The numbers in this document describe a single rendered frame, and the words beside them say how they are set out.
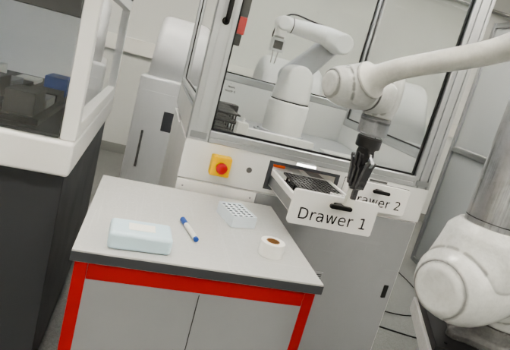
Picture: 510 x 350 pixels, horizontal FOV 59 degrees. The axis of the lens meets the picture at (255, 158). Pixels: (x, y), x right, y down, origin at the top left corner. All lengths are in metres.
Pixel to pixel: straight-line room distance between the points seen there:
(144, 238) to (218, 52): 0.75
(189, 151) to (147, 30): 3.28
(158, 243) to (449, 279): 0.63
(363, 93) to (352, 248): 0.88
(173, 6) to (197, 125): 3.28
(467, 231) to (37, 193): 1.18
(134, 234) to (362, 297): 1.22
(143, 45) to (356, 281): 3.45
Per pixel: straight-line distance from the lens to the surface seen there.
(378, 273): 2.03
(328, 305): 2.02
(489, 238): 0.95
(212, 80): 1.59
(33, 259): 1.60
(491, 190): 0.96
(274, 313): 1.23
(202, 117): 1.60
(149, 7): 4.83
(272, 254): 1.25
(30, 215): 1.54
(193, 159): 1.63
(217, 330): 1.22
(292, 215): 1.39
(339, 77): 1.19
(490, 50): 1.21
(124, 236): 1.10
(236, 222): 1.39
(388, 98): 1.32
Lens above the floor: 1.25
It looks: 11 degrees down
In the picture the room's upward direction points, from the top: 15 degrees clockwise
